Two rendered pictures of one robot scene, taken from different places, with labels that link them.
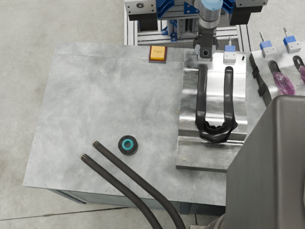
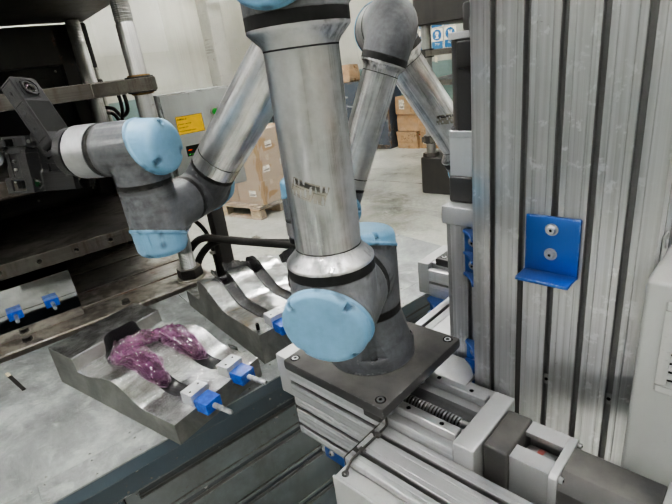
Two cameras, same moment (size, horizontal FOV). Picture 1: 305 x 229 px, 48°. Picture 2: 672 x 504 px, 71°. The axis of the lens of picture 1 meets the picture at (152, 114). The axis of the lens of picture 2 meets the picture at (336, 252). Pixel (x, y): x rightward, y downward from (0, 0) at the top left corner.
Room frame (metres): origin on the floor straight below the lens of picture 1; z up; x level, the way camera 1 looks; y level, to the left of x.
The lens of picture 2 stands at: (1.53, -1.13, 1.51)
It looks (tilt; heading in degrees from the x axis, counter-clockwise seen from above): 22 degrees down; 128
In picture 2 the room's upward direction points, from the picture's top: 8 degrees counter-clockwise
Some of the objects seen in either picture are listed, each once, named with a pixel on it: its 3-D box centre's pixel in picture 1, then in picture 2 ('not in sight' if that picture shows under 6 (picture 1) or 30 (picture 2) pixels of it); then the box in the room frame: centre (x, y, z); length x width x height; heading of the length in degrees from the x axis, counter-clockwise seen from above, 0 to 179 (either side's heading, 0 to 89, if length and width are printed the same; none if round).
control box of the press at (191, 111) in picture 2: not in sight; (224, 258); (-0.12, 0.15, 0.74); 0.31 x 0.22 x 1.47; 74
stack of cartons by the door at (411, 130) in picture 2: not in sight; (422, 120); (-1.99, 6.07, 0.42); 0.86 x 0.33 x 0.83; 176
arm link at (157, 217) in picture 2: not in sight; (161, 213); (0.91, -0.74, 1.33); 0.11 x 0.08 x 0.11; 108
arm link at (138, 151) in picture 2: not in sight; (136, 150); (0.92, -0.76, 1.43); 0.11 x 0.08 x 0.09; 18
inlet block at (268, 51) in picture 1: (265, 44); (245, 375); (0.76, -0.55, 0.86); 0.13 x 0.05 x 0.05; 2
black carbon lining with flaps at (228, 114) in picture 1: (216, 100); (252, 283); (0.51, -0.26, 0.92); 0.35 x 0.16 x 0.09; 164
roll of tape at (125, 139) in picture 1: (128, 145); not in sight; (0.42, 0.12, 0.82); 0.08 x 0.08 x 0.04
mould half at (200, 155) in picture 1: (212, 107); (255, 295); (0.50, -0.25, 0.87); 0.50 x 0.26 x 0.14; 164
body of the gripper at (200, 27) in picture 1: (207, 29); not in sight; (0.76, -0.27, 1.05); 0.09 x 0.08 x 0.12; 164
